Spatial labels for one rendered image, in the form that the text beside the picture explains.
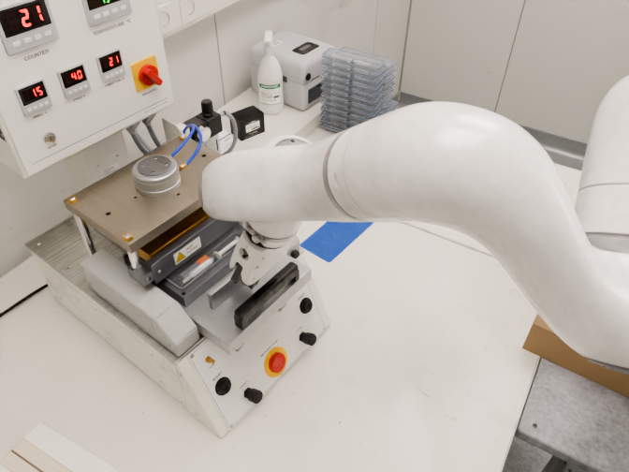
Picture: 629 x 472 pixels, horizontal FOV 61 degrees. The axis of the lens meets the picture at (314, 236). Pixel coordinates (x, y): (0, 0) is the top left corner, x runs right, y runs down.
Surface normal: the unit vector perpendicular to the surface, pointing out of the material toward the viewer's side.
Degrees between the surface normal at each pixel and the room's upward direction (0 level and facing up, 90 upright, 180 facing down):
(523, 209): 72
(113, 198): 0
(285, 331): 65
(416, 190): 93
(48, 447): 1
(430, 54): 90
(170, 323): 41
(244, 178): 54
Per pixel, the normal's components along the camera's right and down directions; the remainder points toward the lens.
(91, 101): 0.79, 0.43
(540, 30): -0.51, 0.58
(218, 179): -0.68, -0.06
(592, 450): 0.01, -0.73
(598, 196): -0.92, -0.24
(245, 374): 0.72, 0.07
